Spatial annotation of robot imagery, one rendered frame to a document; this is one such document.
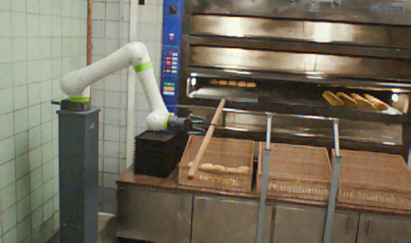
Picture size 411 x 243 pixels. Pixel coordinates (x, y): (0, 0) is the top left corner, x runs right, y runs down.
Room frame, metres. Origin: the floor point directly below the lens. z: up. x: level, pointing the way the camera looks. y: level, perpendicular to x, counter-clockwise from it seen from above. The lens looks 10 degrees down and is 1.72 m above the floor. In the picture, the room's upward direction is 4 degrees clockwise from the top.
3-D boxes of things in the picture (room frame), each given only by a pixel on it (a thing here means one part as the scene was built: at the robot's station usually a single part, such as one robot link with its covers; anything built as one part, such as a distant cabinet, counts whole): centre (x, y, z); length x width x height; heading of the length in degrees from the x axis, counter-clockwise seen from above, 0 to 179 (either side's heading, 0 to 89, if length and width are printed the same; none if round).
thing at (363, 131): (3.17, -0.75, 1.02); 1.79 x 0.11 x 0.19; 82
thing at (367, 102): (3.53, -1.38, 1.21); 0.61 x 0.48 x 0.06; 172
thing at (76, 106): (2.41, 0.84, 1.23); 0.26 x 0.15 x 0.06; 79
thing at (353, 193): (2.82, -1.32, 0.72); 0.56 x 0.49 x 0.28; 81
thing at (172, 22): (4.23, 0.17, 1.07); 1.93 x 0.16 x 2.15; 172
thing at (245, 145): (2.98, -0.15, 0.72); 0.56 x 0.49 x 0.28; 83
